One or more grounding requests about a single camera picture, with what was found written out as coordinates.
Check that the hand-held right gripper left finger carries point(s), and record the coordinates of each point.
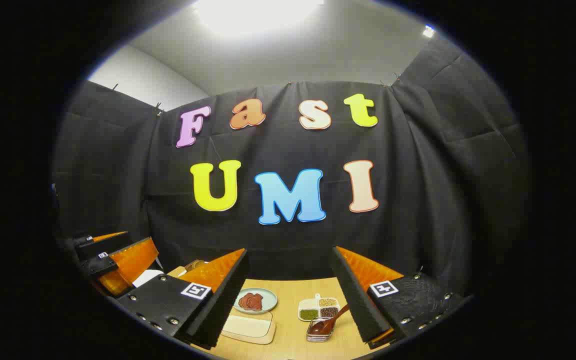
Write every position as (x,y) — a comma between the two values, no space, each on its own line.
(218,310)

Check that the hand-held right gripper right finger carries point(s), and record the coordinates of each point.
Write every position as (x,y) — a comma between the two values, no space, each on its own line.
(358,300)

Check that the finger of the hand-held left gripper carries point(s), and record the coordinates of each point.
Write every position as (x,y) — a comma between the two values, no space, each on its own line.
(133,262)
(103,246)

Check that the brown wooden spoon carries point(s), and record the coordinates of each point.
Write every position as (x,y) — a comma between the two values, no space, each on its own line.
(325,324)

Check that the red meat slice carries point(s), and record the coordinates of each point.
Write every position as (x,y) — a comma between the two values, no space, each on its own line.
(244,301)
(258,301)

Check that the pile of yellow soybeans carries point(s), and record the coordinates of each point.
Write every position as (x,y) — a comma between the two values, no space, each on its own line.
(328,302)

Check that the pile of red beans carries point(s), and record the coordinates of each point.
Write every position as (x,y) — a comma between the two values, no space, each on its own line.
(329,312)

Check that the white divided dish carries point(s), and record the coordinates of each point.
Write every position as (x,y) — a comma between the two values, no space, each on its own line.
(308,303)

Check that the brown bread slice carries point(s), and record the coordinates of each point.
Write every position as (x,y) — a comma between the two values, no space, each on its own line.
(195,265)

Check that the pile of green mung beans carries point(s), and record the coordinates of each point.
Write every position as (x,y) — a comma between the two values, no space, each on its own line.
(309,314)

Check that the light green plate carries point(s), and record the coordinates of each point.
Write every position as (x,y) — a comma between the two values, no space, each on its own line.
(269,299)

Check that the black backdrop cloth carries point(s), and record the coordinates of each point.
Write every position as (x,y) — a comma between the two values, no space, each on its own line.
(288,150)

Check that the large ceiling light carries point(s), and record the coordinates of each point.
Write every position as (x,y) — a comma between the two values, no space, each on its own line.
(253,15)

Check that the small ceiling light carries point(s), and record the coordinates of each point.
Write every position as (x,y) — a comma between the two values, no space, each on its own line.
(428,31)

